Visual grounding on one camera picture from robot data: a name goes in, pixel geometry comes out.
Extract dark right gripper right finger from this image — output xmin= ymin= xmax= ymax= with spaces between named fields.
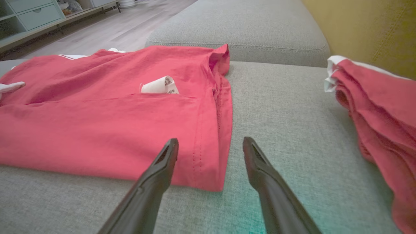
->
xmin=242 ymin=136 xmax=322 ymax=234

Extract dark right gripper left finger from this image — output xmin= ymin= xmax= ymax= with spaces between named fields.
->
xmin=97 ymin=138 xmax=179 ymax=234

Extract red jersey with white trim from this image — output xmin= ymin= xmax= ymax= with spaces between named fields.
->
xmin=0 ymin=44 xmax=233 ymax=192

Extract red shorts with white stripe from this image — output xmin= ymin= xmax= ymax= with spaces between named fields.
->
xmin=324 ymin=55 xmax=416 ymax=234

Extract green drawer cabinet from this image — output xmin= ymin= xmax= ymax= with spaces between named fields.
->
xmin=0 ymin=0 xmax=121 ymax=54

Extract grey sofa seat cushion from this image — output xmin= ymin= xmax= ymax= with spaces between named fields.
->
xmin=0 ymin=58 xmax=403 ymax=234

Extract yellow sofa backrest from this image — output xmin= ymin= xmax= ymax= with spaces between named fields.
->
xmin=302 ymin=0 xmax=416 ymax=80

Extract pale stuffed toy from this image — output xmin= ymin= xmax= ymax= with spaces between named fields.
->
xmin=57 ymin=0 xmax=83 ymax=16

